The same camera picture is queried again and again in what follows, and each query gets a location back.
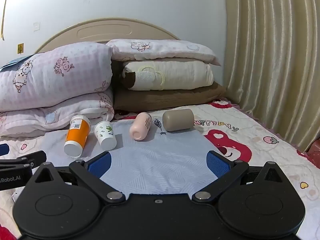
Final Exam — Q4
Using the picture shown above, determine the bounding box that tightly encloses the orange and white cup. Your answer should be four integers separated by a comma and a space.
64, 115, 92, 158

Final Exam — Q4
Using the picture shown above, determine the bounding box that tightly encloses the pink white printed pillow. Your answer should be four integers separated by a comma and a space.
105, 39, 221, 67

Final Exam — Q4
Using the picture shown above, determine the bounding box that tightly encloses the white paper cup green print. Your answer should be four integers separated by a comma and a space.
94, 120, 118, 151

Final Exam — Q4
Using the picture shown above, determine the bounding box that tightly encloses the beige bed headboard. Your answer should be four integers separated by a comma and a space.
33, 17, 181, 54

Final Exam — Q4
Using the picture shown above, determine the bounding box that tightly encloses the brown pillow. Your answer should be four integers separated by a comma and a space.
113, 82, 227, 111

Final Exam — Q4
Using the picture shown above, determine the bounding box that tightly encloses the dark red object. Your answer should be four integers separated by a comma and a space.
306, 137, 320, 169

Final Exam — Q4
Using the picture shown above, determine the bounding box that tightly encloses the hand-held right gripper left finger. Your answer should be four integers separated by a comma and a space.
32, 151, 126, 204

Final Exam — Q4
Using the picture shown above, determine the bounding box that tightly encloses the pink cylindrical bottle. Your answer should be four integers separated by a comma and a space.
129, 112, 153, 141

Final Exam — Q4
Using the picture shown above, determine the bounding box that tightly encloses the white pink folded quilt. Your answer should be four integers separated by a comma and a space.
0, 89, 115, 138

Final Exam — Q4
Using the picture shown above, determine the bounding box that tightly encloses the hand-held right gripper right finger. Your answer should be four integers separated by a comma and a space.
191, 150, 288, 204

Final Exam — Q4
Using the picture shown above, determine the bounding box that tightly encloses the taupe cup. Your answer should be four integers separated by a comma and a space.
162, 108, 195, 132

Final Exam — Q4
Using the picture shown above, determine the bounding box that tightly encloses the cream folded blanket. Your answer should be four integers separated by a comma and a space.
121, 60, 214, 91

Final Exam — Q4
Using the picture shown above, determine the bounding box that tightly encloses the pink checked folded quilt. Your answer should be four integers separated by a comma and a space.
0, 42, 114, 111

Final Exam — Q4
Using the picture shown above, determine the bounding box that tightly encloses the cream pleated curtain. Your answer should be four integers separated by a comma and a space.
223, 0, 320, 153

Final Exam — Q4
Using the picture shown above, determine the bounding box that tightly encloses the light blue textured cloth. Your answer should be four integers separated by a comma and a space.
41, 120, 221, 196

